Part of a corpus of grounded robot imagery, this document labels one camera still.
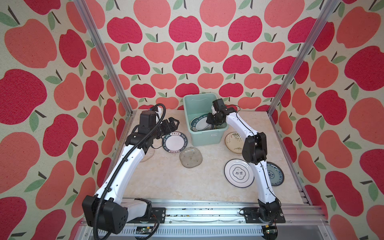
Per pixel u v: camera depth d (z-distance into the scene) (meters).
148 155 0.96
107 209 0.38
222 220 0.73
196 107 1.05
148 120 0.55
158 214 0.74
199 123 1.10
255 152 0.63
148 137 0.51
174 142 1.03
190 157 0.96
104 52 0.86
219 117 0.80
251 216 0.73
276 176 0.88
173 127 0.68
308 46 0.82
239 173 0.88
